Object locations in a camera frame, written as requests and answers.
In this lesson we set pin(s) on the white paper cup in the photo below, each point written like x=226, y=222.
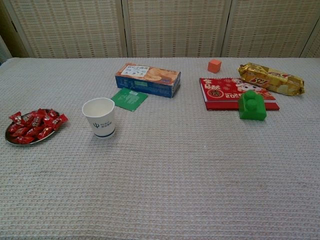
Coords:
x=100, y=125

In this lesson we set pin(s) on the green foil sachet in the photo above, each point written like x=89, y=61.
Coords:
x=130, y=98

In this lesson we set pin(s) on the white woven tablecloth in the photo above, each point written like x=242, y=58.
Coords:
x=160, y=175

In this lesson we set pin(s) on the green toy building block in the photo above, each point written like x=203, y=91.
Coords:
x=252, y=110

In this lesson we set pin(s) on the red candy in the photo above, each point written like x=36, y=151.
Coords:
x=62, y=118
x=51, y=113
x=33, y=131
x=20, y=131
x=40, y=111
x=15, y=117
x=14, y=126
x=23, y=139
x=53, y=123
x=33, y=120
x=45, y=133

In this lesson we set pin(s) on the red candies pile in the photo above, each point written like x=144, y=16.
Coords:
x=8, y=138

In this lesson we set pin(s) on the woven rattan screen panel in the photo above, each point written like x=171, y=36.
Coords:
x=70, y=27
x=315, y=47
x=270, y=27
x=175, y=27

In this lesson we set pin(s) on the gold biscuit packet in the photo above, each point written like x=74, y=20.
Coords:
x=272, y=78

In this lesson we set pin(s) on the orange and blue cookie box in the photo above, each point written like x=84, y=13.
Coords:
x=150, y=77

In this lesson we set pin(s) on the small orange cube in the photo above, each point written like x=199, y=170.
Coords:
x=214, y=66

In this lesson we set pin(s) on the red desk calendar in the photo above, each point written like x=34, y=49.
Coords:
x=220, y=90

